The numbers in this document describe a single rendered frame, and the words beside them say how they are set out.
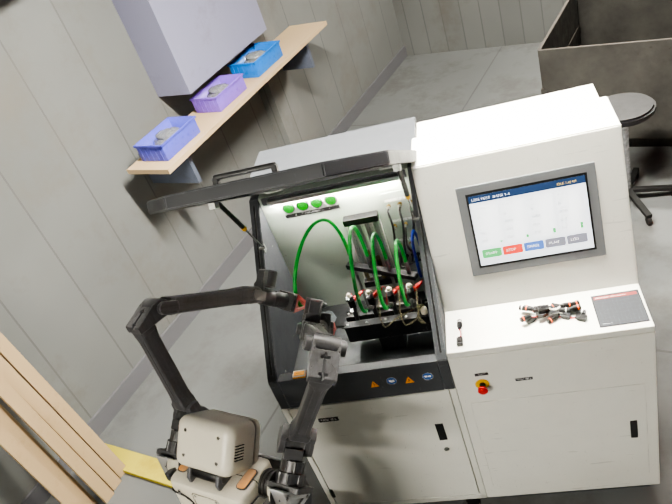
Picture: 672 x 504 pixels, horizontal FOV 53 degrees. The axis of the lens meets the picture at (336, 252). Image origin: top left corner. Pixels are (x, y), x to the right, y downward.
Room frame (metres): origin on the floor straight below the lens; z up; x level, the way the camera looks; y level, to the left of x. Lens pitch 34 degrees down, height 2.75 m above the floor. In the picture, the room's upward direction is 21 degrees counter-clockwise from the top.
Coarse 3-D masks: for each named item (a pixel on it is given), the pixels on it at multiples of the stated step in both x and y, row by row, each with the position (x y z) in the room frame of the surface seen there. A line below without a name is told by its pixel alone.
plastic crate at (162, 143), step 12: (168, 120) 4.08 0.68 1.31; (180, 120) 4.02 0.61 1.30; (192, 120) 3.93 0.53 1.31; (156, 132) 3.98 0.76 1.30; (168, 132) 3.87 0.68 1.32; (180, 132) 3.83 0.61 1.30; (192, 132) 3.90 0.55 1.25; (144, 144) 3.89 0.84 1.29; (156, 144) 3.86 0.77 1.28; (168, 144) 3.74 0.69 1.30; (180, 144) 3.80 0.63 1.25; (144, 156) 3.81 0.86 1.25; (156, 156) 3.75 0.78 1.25; (168, 156) 3.71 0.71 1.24
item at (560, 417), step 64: (512, 128) 2.08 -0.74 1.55; (576, 128) 1.93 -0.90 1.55; (448, 192) 2.01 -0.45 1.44; (448, 256) 1.97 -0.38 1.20; (512, 384) 1.67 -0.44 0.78; (576, 384) 1.60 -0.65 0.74; (640, 384) 1.53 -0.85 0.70; (512, 448) 1.68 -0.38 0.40; (576, 448) 1.61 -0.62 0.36; (640, 448) 1.53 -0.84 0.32
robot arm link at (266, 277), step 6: (258, 270) 2.01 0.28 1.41; (264, 270) 1.99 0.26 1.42; (270, 270) 2.00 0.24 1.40; (258, 276) 1.99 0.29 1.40; (264, 276) 1.98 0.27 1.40; (270, 276) 1.98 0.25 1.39; (276, 276) 1.99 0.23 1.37; (258, 282) 1.98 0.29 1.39; (264, 282) 1.96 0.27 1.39; (270, 282) 1.97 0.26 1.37; (258, 294) 1.91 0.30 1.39; (264, 294) 1.92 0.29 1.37; (264, 300) 1.91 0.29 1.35
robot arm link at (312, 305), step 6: (306, 300) 1.75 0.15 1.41; (312, 300) 1.73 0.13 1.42; (318, 300) 1.73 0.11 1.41; (306, 306) 1.74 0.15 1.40; (312, 306) 1.71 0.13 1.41; (318, 306) 1.71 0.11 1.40; (306, 312) 1.72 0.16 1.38; (312, 312) 1.70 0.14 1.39; (318, 312) 1.70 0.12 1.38; (306, 318) 1.69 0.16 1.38; (312, 318) 1.69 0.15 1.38; (318, 318) 1.69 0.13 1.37; (300, 324) 1.66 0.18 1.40; (300, 330) 1.64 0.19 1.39
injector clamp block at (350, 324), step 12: (348, 312) 2.14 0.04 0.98; (360, 312) 2.11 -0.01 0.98; (372, 312) 2.08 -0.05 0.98; (384, 312) 2.06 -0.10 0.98; (408, 312) 2.03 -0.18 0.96; (420, 312) 1.98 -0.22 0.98; (348, 324) 2.07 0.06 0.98; (360, 324) 2.04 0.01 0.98; (372, 324) 2.02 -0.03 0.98; (384, 324) 2.00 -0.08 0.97; (396, 324) 1.99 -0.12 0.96; (420, 324) 1.96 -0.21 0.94; (348, 336) 2.05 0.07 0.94; (360, 336) 2.04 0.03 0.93; (372, 336) 2.02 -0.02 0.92; (384, 336) 2.01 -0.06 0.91; (396, 336) 1.99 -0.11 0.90; (384, 348) 2.01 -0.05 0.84; (396, 348) 2.00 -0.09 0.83
